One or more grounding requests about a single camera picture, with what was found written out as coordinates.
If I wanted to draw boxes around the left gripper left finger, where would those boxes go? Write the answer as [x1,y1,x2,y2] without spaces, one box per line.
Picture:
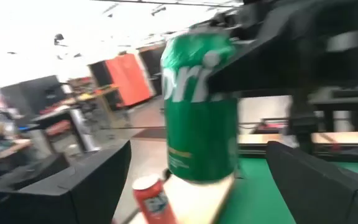
[0,140,132,224]

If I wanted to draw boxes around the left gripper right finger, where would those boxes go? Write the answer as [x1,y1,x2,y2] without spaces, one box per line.
[265,141,358,224]

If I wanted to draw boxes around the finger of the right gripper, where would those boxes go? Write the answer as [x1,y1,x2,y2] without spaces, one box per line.
[194,9,245,40]
[208,40,291,94]

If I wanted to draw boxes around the red Fanta can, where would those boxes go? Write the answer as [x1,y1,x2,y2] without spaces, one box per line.
[131,174,180,224]

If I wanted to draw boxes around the green Sprite can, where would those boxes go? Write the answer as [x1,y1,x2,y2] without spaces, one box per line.
[161,30,239,183]

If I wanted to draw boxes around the orange cabinet panel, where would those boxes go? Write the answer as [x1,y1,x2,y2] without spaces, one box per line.
[104,52,154,108]

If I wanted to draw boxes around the wooden shelf with black frame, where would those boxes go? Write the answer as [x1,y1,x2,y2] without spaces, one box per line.
[162,169,245,224]

